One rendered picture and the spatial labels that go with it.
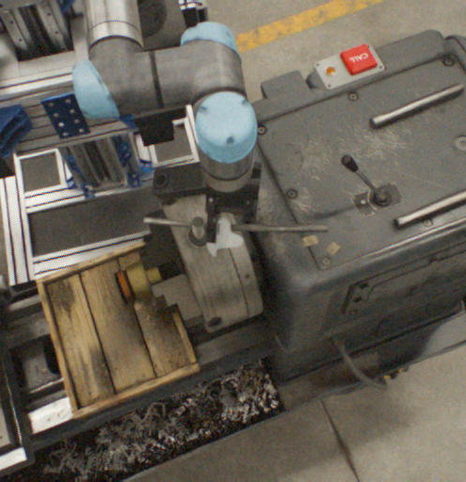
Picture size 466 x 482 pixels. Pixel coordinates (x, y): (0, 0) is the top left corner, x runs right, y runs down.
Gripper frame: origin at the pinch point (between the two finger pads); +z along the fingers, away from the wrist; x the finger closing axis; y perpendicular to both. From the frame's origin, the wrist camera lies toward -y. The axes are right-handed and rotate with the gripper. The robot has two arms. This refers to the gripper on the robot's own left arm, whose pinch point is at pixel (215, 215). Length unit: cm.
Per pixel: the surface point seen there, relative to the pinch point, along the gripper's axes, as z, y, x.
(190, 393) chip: 76, -5, -26
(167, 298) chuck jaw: 24.4, -9.4, -10.7
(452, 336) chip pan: 78, 67, -1
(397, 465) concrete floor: 129, 65, -38
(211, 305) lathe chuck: 18.6, 0.2, -12.3
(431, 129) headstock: 11.0, 40.3, 26.8
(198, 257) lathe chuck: 12.9, -3.1, -4.4
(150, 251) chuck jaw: 21.9, -14.0, -1.7
